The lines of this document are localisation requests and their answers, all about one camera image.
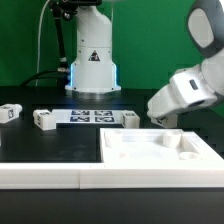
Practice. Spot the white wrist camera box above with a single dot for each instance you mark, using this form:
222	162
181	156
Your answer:
191	89

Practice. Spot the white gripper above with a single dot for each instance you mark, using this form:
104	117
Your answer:
164	103

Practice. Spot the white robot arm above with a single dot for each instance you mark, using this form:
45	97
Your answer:
93	71

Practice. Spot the white square tabletop part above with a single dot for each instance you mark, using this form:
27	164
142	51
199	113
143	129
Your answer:
148	145

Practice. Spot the white marker tag sheet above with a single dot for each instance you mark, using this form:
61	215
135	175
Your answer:
87	116

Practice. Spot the white U-shaped fence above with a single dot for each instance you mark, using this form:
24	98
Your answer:
67	161

